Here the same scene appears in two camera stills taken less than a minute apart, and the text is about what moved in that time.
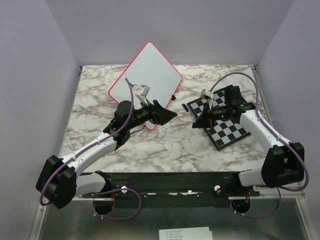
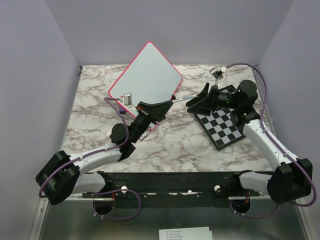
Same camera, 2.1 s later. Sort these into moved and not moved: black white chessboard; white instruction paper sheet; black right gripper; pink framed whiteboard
Moved: black right gripper
Not moved: pink framed whiteboard; black white chessboard; white instruction paper sheet
